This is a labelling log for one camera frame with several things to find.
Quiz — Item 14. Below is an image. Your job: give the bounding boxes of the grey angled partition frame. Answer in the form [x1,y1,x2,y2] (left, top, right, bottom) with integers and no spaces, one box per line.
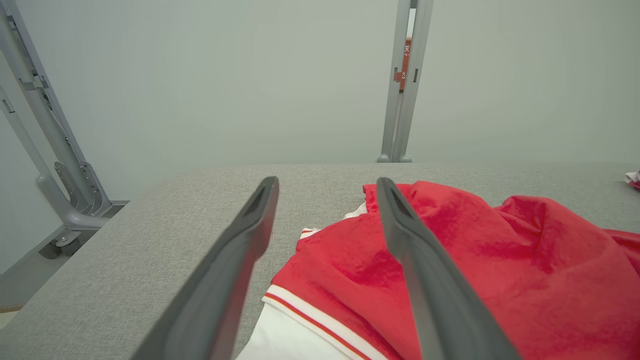
[0,0,130,217]

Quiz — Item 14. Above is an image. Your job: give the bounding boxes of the black caster wheel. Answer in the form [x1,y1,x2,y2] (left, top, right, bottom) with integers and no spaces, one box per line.
[38,241,76,260]

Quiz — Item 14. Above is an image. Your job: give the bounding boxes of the red basketball jersey white trim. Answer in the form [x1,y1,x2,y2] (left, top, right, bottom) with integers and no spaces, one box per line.
[235,180,640,360]

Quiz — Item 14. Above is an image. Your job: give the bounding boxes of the grey curved support tube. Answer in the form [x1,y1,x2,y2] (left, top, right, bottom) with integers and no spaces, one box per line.
[0,85,112,232]

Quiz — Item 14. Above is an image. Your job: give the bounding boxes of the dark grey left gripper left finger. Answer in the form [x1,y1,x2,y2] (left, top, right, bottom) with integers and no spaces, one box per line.
[131,176,280,360]

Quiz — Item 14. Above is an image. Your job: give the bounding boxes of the grey double partition post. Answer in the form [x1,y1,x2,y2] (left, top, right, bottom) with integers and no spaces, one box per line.
[377,0,434,164]

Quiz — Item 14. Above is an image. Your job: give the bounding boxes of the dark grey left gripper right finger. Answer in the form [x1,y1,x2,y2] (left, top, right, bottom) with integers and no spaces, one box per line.
[376,177,521,360]

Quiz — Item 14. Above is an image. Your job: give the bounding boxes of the red sign with white characters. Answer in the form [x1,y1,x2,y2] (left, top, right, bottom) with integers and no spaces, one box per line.
[393,37,412,92]

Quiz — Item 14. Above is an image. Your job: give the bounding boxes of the grey metal foot plate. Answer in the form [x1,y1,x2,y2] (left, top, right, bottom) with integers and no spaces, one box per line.
[54,230,84,249]

